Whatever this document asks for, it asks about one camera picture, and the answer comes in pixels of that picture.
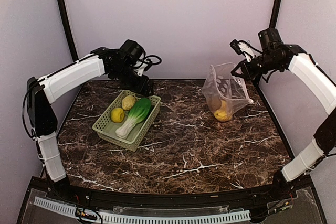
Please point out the white slotted cable duct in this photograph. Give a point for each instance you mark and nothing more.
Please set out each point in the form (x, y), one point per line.
(149, 215)

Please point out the pale yellow bumpy fruit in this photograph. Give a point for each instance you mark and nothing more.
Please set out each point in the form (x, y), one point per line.
(128, 102)

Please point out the yellow lemon toy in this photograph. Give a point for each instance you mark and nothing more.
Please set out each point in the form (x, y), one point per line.
(224, 113)

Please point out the left black frame post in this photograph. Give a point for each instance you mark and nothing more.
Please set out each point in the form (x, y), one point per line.
(67, 30)

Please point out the small circuit board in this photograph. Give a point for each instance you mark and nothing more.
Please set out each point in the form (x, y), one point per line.
(82, 215)

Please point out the brown potato toy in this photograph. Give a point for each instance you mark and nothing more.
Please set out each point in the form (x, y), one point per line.
(214, 104)

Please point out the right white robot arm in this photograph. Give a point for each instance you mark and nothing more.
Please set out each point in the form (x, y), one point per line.
(322, 89)

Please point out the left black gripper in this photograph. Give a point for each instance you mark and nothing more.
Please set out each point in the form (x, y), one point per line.
(143, 87)

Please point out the yellow green citrus toy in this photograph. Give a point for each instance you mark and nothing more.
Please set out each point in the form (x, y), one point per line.
(117, 115)

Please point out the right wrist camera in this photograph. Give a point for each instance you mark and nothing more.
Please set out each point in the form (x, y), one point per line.
(269, 39)

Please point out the clear zip top bag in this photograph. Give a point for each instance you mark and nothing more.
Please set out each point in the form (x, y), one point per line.
(222, 85)

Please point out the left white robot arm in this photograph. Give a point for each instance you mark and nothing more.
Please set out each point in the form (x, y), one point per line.
(38, 116)

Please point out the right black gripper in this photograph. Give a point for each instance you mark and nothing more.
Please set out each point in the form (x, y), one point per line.
(248, 74)

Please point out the black front rail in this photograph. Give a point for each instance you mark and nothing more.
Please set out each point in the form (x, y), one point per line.
(257, 199)

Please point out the green bok choy toy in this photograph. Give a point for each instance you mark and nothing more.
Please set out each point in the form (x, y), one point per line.
(136, 115)

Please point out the green plastic basket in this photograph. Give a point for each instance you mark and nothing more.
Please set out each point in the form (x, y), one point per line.
(105, 128)

